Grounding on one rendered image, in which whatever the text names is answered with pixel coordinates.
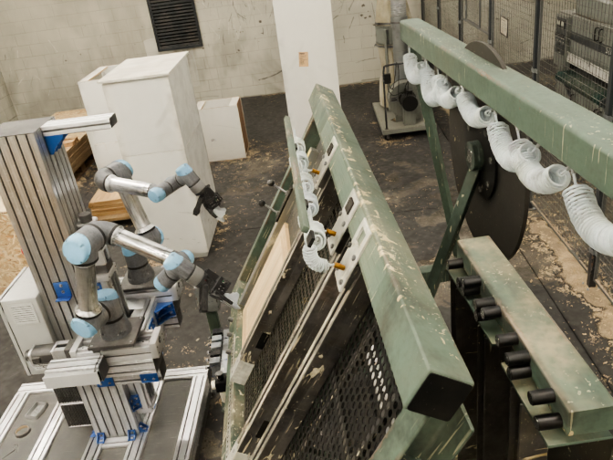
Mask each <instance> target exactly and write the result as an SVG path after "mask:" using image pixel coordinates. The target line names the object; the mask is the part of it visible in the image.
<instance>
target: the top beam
mask: <svg viewBox="0 0 613 460"><path fill-rule="evenodd" d="M308 101H309V105H310V108H311V110H312V113H313V117H314V120H315V123H316V125H317V131H318V134H319V137H320V140H321V142H322V146H323V149H324V152H325V153H326V151H327V147H328V145H329V144H330V142H331V140H332V138H333V136H335V138H336V140H337V143H338V147H337V149H336V151H335V153H334V155H333V157H332V159H331V161H330V163H329V165H328V166H329V169H330V172H331V175H332V178H333V181H334V185H335V187H336V190H337V193H338V199H339V201H340V204H341V207H342V209H343V207H344V205H345V203H346V201H347V199H348V197H349V195H350V193H351V191H352V190H353V189H355V190H356V193H357V195H358V198H359V201H360V203H359V205H358V208H357V210H356V212H355V213H354V215H353V217H352V219H351V221H350V223H349V224H348V230H349V233H350V237H351V240H352V239H353V237H354V235H355V233H356V232H357V230H358V227H359V225H360V224H361V222H362V220H363V218H364V217H365V218H367V221H368V223H369V228H370V230H371V233H372V237H371V238H370V240H369V243H368V244H367V246H366V248H365V250H364V252H363V254H362V255H361V257H360V259H359V261H358V263H359V266H360V269H361V272H362V275H363V278H364V281H365V284H366V287H367V291H368V293H369V298H370V301H371V305H372V307H373V310H374V313H375V317H376V320H377V322H378V325H379V331H380V334H381V337H382V339H383V343H384V346H385V349H386V352H387V354H388V358H389V361H390V366H391V369H392V372H393V375H394V378H395V381H396V384H397V387H398V390H399V393H400V398H401V401H402V404H403V407H404V408H405V409H407V410H409V411H412V412H415V413H420V414H424V415H427V416H430V417H433V418H436V419H439V420H443V421H445V422H448V421H450V420H451V419H452V417H453V416H454V414H455V413H456V412H457V410H458V409H459V407H460V406H461V405H462V403H463V401H464V400H465V399H466V397H467V396H468V394H469V393H470V391H471V390H472V389H473V386H474V382H473V378H472V376H471V374H470V373H469V371H468V369H467V367H466V365H465V363H464V361H463V359H462V356H461V354H460V352H459V350H458V348H457V346H456V344H455V342H454V340H453V338H452V335H451V333H450V332H449V330H448V328H447V326H446V323H445V321H444V319H443V317H442V314H441V312H440V311H439V309H438V307H437V305H436V303H435V301H434V299H433V296H432V294H431V292H430V290H429V288H428V286H427V284H426V282H425V280H424V278H423V276H422V274H421V272H420V269H419V267H418V265H417V263H416V261H415V259H414V257H413V255H412V253H411V251H410V249H409V247H408V245H407V242H406V240H405V238H404V236H403V234H402V232H401V230H400V228H399V226H398V224H397V222H396V220H395V218H394V216H393V213H392V211H391V210H390V207H389V205H388V203H387V201H386V199H385V197H384V195H383V193H382V191H381V190H380V187H379V184H378V182H377V180H376V178H375V176H374V174H373V172H372V170H371V169H370V167H369V164H368V162H367V159H366V157H365V155H364V153H363V151H362V150H361V148H360V146H359V144H358V141H357V139H356V137H355V135H354V132H353V130H352V129H351V127H350V125H349V123H348V120H347V118H346V116H345V114H344V112H343V110H342V109H341V107H340V104H339V102H338V99H337V97H336V95H335V93H334V91H333V90H332V89H328V88H326V87H324V86H321V85H319V84H316V85H315V87H314V89H313V91H312V93H311V95H310V97H309V100H308Z"/></svg>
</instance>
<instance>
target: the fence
mask: <svg viewBox="0 0 613 460"><path fill-rule="evenodd" d="M309 150H310V153H309V155H308V157H307V158H308V161H309V164H308V167H307V168H308V169H309V170H311V169H312V167H313V165H314V162H315V160H316V158H317V156H318V150H317V149H315V148H312V147H310V149H309ZM295 203H296V194H295V187H294V185H293V191H292V193H291V194H290V196H289V199H288V201H287V203H286V206H285V208H284V210H283V213H282V214H281V216H280V218H279V220H278V222H275V225H274V227H273V229H272V231H271V234H270V236H269V237H268V239H267V241H266V243H265V247H264V249H263V251H262V253H261V255H260V256H259V259H258V261H257V263H256V265H255V268H254V271H253V273H252V275H251V276H250V278H249V280H248V282H247V285H246V287H245V289H244V292H243V294H242V296H241V298H240V305H243V306H245V305H246V303H247V300H248V299H249V297H250V295H251V293H252V291H253V289H254V287H255V283H256V281H257V279H258V278H259V276H260V274H261V272H262V269H263V267H264V265H265V262H266V260H267V258H268V257H269V254H270V252H271V250H272V248H273V246H274V244H275V241H276V239H277V237H278V235H279V233H280V231H281V229H282V227H283V225H284V223H286V221H287V219H288V217H289V215H290V213H291V211H292V209H293V207H294V205H295Z"/></svg>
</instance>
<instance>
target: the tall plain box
mask: <svg viewBox="0 0 613 460"><path fill-rule="evenodd" d="M188 54H189V51H185V52H179V53H171V54H164V55H158V56H150V57H137V58H130V59H126V60H125V61H123V62H122V63H121V64H119V65H118V66H117V67H115V68H114V69H113V70H111V71H110V73H108V74H107V75H106V76H104V77H103V78H101V79H100V80H99V81H97V84H102V85H101V86H102V88H103V92H104V95H105V99H106V101H107V105H108V108H109V113H114V112H115V113H116V117H117V120H118V122H117V123H116V124H115V125H114V131H115V133H116V137H117V140H118V144H119V149H120V152H121V156H122V160H124V161H125V162H128V163H129V164H130V165H131V167H132V169H133V175H132V176H131V178H132V180H134V181H140V182H145V183H156V184H159V183H162V182H163V181H165V180H166V179H167V178H168V177H170V176H172V175H174V174H175V173H176V172H175V171H176V169H177V168H178V167H179V166H181V165H182V164H184V163H187V164H188V165H189V166H190V167H191V168H192V169H193V170H194V172H195V173H196V174H197V175H198V176H199V178H200V179H201V180H202V181H203V182H204V184H205V185H207V184H210V185H211V186H210V187H211V189H212V190H213V191H214V192H215V187H214V183H213V176H212V171H211V166H210V163H209V158H208V153H207V150H206V145H205V140H204V137H203V129H202V124H201V121H200V115H199V111H198V106H197V102H196V98H195V94H194V89H193V84H192V77H191V72H190V69H189V64H188V59H187V55H188ZM199 196H200V195H199ZM199 196H196V195H195V194H194V193H193V192H192V191H191V190H190V189H189V187H188V186H187V185H184V186H183V187H181V188H180V189H178V190H177V191H175V192H174V193H172V194H170V195H169V196H167V197H166V198H165V199H164V200H162V201H160V202H158V203H154V202H153V201H151V200H150V199H149V198H148V197H142V196H138V198H139V200H140V203H141V205H142V207H143V209H144V211H145V213H146V215H147V217H148V219H149V221H150V223H152V224H154V225H155V226H158V227H159V229H160V230H162V232H163V235H164V240H163V243H162V245H163V246H167V247H168V248H171V249H173V250H175V251H178V252H180V251H182V250H185V249H186V250H189V251H191V252H192V253H193V255H194V257H203V256H208V253H209V249H210V246H211V243H212V240H213V235H214V231H215V228H216V226H217V222H218V220H217V219H216V218H214V217H213V216H211V215H210V214H209V212H208V211H207V210H206V209H205V208H204V206H203V204H202V206H201V209H200V210H201V211H200V213H199V214H198V215H197V216H195V215H193V209H194V207H195V205H196V204H197V201H198V198H199Z"/></svg>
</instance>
